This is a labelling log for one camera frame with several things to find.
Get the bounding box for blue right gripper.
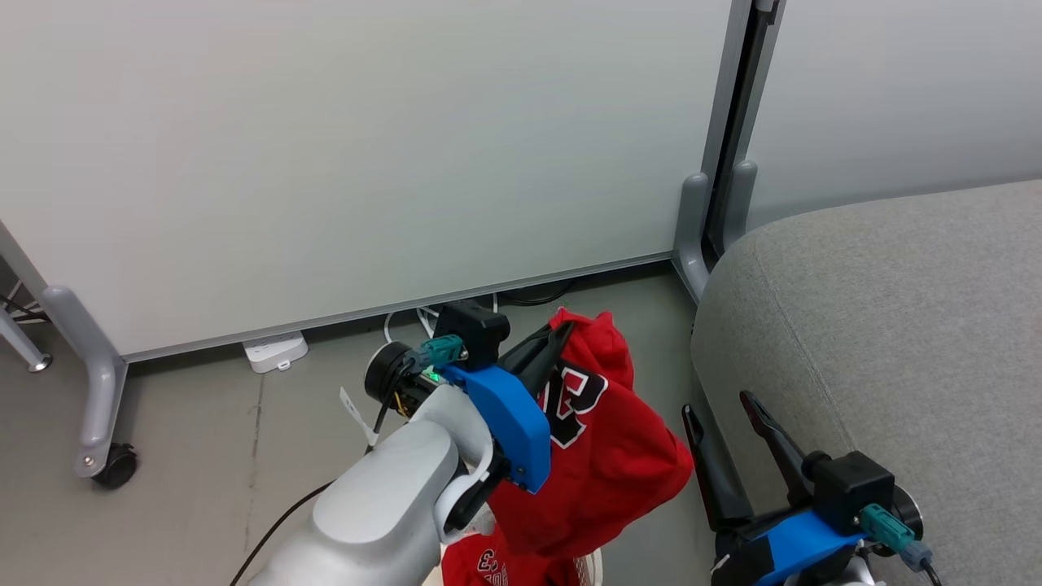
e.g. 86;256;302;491
682;391;868;586

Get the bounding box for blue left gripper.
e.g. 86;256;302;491
444;322;576;495

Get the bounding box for red printed sweatshirt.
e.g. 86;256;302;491
442;307;694;586

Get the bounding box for grey upright partition foot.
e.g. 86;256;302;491
720;160;759;250
672;173;714;304

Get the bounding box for grey fabric sofa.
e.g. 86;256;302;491
690;179;1042;586

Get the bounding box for white power strip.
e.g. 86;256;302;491
243;330;310;374

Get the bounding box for wide white partition panel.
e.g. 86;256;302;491
0;0;754;363

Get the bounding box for narrow white partition panel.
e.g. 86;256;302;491
737;0;1042;233

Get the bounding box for black caster wheel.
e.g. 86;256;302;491
92;444;138;490

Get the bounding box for grey partition leg with caster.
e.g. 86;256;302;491
41;285;131;479

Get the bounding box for slim grey metal table leg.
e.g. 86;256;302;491
0;305;54;374

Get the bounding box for black floor cable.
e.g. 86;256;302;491
497;280;576;308

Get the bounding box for left teal plug cable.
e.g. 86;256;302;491
397;335;466;377

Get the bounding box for teal plug cable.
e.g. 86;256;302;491
859;503;943;586
397;335;466;377

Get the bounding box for coiled white power cable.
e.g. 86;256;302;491
383;295;499;344

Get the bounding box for right teal plug cable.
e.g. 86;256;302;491
859;503;943;586

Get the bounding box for white cable tag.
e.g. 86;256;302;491
339;386;380;448

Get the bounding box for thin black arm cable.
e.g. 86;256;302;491
230;480;336;586

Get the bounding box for black cables by table leg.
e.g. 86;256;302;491
0;281;48;325

